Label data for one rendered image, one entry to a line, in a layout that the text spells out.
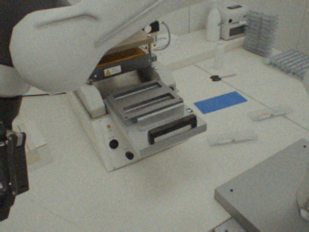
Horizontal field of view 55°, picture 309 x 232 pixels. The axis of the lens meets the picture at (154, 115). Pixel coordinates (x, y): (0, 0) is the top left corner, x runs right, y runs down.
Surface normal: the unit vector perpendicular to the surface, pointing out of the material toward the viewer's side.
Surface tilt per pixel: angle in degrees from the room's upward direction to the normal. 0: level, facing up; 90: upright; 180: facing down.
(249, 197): 3
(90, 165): 0
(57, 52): 62
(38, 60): 75
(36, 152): 88
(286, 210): 3
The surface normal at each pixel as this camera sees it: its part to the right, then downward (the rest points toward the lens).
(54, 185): -0.07, -0.81
